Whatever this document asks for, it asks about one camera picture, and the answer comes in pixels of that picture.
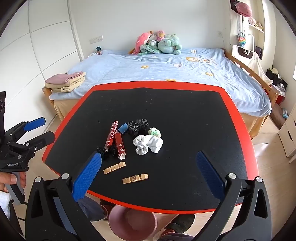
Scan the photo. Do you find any white tote bag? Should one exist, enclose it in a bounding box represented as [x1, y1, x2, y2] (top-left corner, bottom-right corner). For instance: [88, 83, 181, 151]
[232, 44, 274, 84]

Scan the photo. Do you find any white drawer unit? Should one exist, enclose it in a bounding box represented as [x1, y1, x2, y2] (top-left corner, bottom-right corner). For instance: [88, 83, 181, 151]
[277, 115, 296, 158]

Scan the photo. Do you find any pink plush toy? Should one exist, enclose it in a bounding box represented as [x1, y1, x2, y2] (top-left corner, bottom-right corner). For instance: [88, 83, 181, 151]
[132, 32, 154, 55]

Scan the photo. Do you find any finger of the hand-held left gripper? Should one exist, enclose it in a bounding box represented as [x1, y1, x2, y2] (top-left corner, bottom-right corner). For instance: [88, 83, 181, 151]
[5, 117, 46, 142]
[9, 131, 56, 163]

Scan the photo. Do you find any white wardrobe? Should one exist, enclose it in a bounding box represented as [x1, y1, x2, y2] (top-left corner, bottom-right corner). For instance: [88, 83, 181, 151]
[0, 0, 84, 121]

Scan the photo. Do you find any green striped plush toy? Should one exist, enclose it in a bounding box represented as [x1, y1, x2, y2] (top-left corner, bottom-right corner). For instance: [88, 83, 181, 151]
[138, 40, 160, 56]

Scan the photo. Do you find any folded pink towel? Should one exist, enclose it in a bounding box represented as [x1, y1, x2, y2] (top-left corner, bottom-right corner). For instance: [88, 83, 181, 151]
[45, 72, 84, 85]

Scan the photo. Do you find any person's left leg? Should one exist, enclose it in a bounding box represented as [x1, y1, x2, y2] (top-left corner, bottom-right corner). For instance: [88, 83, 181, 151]
[55, 197, 107, 222]

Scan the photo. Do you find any wooden bed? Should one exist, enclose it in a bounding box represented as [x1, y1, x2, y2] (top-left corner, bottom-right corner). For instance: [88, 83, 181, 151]
[42, 47, 281, 140]

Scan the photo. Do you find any notched wooden piece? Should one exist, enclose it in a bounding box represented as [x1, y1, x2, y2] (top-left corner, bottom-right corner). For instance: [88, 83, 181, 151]
[122, 173, 149, 185]
[103, 162, 126, 174]

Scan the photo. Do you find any black bag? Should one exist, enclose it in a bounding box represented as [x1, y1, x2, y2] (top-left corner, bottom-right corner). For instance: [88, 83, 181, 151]
[265, 68, 288, 91]

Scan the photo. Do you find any brown floor mat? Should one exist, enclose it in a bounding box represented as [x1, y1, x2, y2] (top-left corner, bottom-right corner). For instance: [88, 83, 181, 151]
[269, 103, 287, 130]

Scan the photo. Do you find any person's left hand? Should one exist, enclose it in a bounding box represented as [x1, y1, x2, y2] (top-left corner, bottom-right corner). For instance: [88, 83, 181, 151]
[0, 171, 26, 193]

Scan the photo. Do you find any pink plastic waste bin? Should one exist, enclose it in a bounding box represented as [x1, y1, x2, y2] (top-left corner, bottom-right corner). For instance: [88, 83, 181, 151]
[109, 206, 158, 241]

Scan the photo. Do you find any long red carton box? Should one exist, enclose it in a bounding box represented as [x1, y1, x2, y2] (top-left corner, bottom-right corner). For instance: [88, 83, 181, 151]
[115, 132, 126, 161]
[104, 120, 119, 151]

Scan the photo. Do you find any pink hat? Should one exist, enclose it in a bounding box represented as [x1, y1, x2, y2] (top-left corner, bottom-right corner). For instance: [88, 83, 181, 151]
[235, 1, 253, 17]

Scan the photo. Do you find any white sock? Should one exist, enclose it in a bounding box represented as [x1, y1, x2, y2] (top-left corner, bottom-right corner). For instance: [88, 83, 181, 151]
[132, 135, 163, 156]

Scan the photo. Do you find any person's left forearm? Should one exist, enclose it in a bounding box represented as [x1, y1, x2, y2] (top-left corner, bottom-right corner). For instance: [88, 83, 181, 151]
[0, 191, 12, 219]

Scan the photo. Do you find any black tangled cord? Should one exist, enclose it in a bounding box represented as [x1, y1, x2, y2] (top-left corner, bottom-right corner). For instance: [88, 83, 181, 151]
[97, 145, 117, 161]

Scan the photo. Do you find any blue-green plush toy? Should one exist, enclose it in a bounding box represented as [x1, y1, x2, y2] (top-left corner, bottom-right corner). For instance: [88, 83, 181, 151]
[157, 33, 183, 55]

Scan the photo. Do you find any bed with blue sheet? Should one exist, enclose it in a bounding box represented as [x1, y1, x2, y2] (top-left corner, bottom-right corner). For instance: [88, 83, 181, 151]
[50, 48, 272, 117]

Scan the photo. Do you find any crumpled green white paper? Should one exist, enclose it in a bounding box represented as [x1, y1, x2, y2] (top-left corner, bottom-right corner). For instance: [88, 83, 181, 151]
[148, 127, 162, 138]

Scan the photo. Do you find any person's right leg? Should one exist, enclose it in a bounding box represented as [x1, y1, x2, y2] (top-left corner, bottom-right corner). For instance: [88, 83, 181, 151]
[159, 214, 196, 241]

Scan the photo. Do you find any black patterned sock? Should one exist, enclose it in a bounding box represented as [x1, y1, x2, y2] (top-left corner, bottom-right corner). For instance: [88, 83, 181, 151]
[126, 120, 139, 137]
[135, 118, 150, 135]

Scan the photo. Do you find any white wall shelf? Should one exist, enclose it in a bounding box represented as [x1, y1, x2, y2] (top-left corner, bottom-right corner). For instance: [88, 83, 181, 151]
[248, 23, 265, 33]

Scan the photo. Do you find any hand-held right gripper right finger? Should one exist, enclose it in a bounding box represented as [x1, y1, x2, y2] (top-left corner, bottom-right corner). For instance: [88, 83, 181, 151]
[196, 151, 272, 241]

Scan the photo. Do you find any person's leg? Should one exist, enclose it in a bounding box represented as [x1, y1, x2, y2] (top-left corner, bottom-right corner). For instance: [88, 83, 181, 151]
[55, 197, 107, 222]
[159, 214, 196, 241]

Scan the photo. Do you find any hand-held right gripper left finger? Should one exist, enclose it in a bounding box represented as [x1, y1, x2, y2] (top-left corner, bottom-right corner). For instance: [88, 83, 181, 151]
[25, 151, 103, 241]

